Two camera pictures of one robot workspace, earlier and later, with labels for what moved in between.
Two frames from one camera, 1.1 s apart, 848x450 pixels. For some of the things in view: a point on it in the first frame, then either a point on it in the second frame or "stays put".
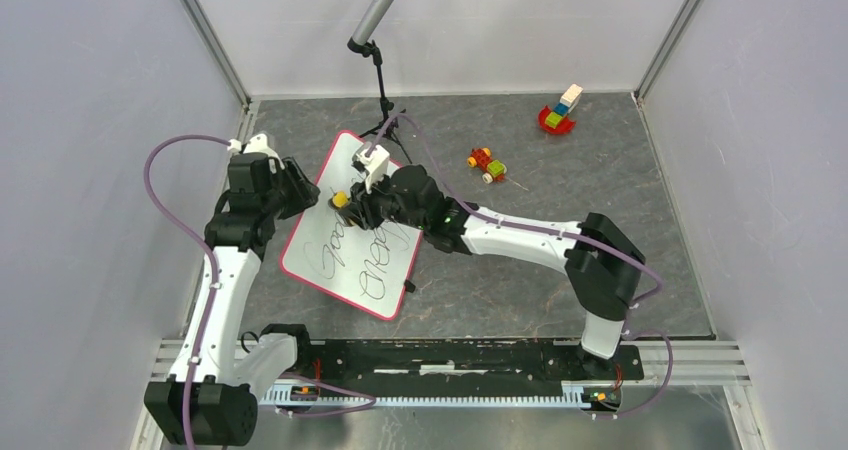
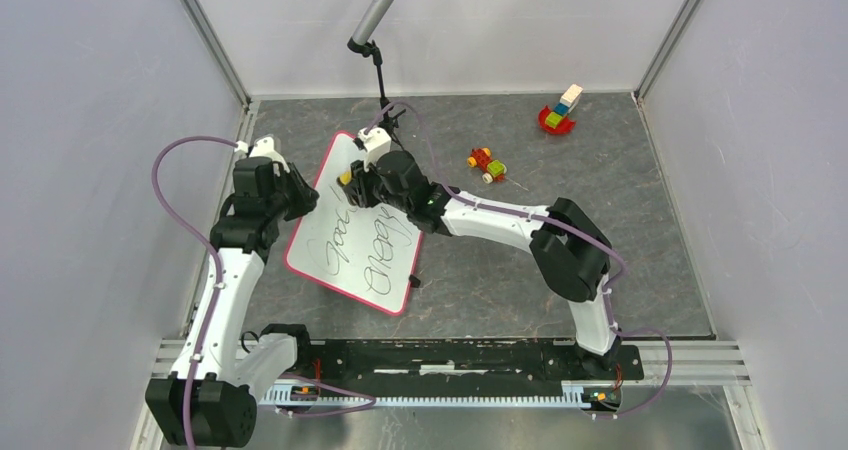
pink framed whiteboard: x=368 y=267 stays put
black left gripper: x=305 y=193 stays put
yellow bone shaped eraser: x=340 y=199 to x=345 y=178
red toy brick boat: x=559 y=119 stays put
